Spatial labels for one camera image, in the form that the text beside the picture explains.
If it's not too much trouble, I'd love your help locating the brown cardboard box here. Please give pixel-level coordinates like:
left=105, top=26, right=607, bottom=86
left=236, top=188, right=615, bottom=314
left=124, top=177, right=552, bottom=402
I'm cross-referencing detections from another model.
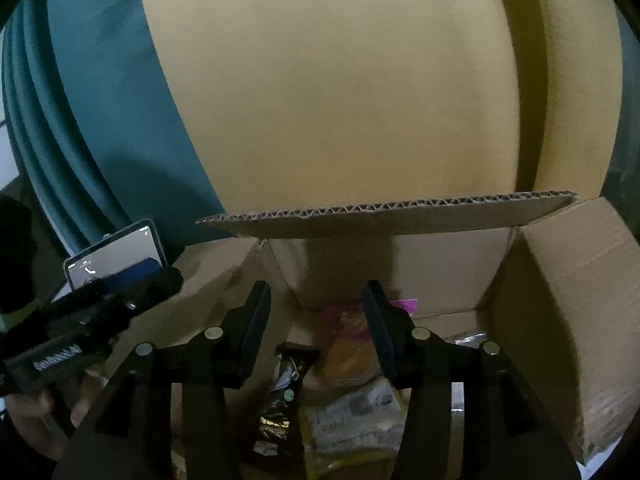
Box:
left=100, top=191, right=640, bottom=480

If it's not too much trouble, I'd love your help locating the pink and yellow snack packet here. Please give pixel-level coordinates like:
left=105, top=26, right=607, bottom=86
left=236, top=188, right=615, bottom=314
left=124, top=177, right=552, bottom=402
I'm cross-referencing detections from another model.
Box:
left=320, top=299, right=420, bottom=386

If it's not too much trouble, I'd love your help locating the silver snack wrapper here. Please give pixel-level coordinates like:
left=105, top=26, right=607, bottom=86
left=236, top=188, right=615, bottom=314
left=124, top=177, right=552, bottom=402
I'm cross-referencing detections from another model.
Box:
left=446, top=330, right=490, bottom=347

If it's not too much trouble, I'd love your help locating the tablet with lit screen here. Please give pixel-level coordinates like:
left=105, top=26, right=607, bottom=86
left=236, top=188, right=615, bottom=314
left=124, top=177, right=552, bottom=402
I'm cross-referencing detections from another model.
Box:
left=63, top=218, right=168, bottom=292

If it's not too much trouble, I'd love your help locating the person's left hand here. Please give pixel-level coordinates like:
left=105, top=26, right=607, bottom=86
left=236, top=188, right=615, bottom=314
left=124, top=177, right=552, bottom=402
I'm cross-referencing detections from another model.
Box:
left=7, top=367, right=108, bottom=443

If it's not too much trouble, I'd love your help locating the dark glossy snack packet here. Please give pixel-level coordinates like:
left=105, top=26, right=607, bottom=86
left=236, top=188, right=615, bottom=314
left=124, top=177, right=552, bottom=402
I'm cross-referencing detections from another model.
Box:
left=252, top=342, right=321, bottom=457

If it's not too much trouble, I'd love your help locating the teal sofa cushion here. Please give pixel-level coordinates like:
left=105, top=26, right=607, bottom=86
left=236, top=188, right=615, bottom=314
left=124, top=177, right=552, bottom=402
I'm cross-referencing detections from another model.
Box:
left=2, top=0, right=226, bottom=257

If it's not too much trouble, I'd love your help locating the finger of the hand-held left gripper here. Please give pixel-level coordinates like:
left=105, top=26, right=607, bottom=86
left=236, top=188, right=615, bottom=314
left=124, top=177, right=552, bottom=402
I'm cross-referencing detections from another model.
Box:
left=107, top=257, right=163, bottom=281
left=85, top=266, right=183, bottom=311

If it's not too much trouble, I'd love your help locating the yellow packet with white label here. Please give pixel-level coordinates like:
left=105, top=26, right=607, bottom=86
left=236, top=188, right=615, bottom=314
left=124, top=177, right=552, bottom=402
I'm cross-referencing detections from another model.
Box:
left=299, top=377, right=410, bottom=480

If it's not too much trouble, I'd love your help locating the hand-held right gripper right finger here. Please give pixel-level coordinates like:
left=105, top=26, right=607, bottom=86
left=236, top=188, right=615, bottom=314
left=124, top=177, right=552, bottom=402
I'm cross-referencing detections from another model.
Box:
left=362, top=280, right=583, bottom=480

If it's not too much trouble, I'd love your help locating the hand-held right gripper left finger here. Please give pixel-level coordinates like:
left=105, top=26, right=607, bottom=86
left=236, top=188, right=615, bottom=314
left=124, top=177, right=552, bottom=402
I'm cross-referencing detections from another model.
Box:
left=52, top=280, right=273, bottom=480

